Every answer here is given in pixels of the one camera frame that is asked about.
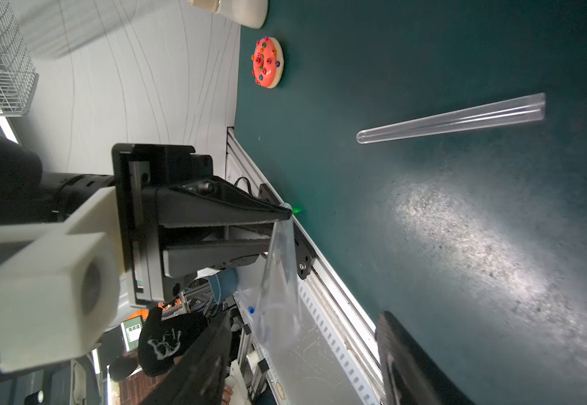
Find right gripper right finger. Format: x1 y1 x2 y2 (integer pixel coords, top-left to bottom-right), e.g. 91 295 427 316
375 310 472 405

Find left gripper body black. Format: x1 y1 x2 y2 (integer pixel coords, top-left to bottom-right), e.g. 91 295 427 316
111 143 214 308

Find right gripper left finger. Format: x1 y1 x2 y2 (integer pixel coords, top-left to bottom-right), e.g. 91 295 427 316
142 312 232 405

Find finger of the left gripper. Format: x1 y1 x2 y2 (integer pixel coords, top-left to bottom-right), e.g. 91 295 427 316
155 177 293 228
162 239 271 278

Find clear test tube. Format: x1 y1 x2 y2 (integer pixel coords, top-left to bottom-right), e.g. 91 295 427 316
253 218 301 352
356 93 546 144

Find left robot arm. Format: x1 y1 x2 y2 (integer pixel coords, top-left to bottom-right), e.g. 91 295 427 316
0 136 292 307

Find person in black shirt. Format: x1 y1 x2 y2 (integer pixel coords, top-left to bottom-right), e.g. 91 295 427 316
109 306 228 382

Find beige red round object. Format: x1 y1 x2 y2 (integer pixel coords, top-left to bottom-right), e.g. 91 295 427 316
251 36 284 89

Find green table mat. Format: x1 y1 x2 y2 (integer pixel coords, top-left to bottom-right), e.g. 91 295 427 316
235 1 587 404

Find beige plastic bottle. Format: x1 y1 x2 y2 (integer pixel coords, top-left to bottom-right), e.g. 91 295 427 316
188 0 269 29

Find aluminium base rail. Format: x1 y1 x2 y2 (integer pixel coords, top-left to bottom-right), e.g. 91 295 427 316
224 126 385 405

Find white slotted cable duct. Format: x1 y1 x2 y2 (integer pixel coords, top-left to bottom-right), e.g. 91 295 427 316
293 283 380 404

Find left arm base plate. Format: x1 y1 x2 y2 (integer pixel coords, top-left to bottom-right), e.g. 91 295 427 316
257 183 319 281

